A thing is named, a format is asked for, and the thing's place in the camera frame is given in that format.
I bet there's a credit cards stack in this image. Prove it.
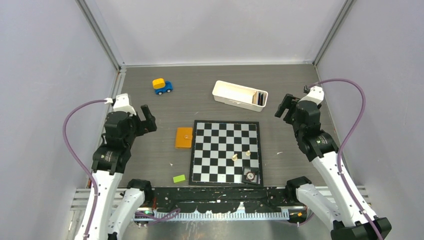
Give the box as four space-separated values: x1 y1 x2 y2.
252 91 267 106

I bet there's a white rectangular plastic tray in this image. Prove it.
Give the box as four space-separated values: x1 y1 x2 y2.
212 80 269 112

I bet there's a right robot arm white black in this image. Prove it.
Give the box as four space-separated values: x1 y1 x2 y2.
275 94 392 240

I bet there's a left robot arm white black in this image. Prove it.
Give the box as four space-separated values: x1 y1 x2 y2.
74 105 157 240

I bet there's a blue yellow toy car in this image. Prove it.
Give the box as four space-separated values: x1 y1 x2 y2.
152 78 174 95

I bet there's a green rectangular block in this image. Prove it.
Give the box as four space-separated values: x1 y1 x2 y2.
172 174 186 184

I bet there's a beige chess pawn left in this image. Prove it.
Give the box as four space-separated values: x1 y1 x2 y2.
231 154 238 162

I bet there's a small black framed round object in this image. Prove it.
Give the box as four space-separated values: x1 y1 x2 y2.
241 166 260 185

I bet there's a black white chessboard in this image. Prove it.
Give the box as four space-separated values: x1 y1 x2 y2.
188 120 264 187

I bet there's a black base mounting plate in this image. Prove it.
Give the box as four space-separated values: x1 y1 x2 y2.
141 186 309 214

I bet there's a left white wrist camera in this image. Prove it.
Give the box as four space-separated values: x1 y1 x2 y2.
104 93 137 116

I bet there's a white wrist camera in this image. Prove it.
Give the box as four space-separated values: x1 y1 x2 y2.
300 85 325 106
104 93 137 116

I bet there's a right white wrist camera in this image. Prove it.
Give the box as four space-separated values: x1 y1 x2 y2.
300 85 325 106

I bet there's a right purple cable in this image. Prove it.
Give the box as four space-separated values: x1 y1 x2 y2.
296 78 385 240

